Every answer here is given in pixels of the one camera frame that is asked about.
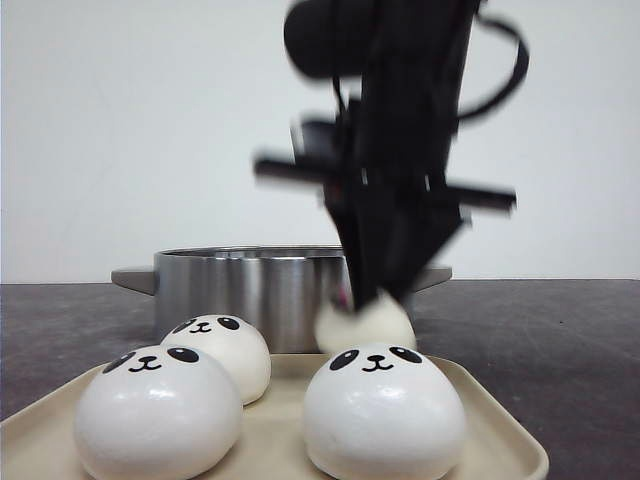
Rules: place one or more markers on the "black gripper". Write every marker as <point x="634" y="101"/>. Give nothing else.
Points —
<point x="364" y="225"/>

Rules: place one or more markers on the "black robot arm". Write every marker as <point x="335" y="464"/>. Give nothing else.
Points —
<point x="382" y="160"/>

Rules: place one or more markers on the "stainless steel steamer pot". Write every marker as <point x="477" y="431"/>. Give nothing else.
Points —
<point x="277" y="289"/>

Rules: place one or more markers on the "panda bun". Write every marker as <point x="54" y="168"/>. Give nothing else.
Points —
<point x="236" y="344"/>
<point x="157" y="412"/>
<point x="383" y="411"/>
<point x="382" y="320"/>

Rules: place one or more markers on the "beige plastic tray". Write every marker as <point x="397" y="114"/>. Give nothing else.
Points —
<point x="37" y="442"/>

